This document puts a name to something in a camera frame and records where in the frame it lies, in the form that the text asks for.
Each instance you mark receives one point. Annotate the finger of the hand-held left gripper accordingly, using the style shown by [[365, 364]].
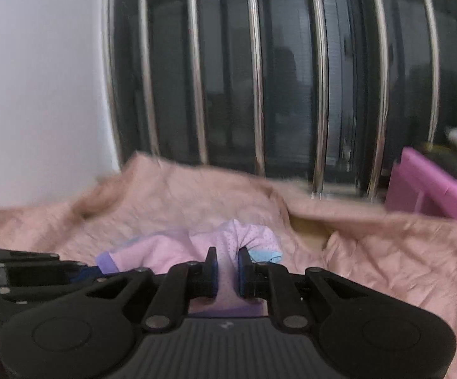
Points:
[[55, 274]]

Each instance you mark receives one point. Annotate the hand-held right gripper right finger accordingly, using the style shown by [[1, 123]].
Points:
[[241, 280]]

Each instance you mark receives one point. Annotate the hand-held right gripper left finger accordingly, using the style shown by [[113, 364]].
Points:
[[214, 280]]

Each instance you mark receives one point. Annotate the pink garment with purple trim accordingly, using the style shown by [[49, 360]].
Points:
[[165, 252]]

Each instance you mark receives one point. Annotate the peach pink blanket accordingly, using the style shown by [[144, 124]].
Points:
[[370, 252]]

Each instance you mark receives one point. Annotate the pink plastic box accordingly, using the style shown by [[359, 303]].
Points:
[[429, 189]]

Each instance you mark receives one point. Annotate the metal window bars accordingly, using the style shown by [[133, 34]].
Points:
[[287, 67]]

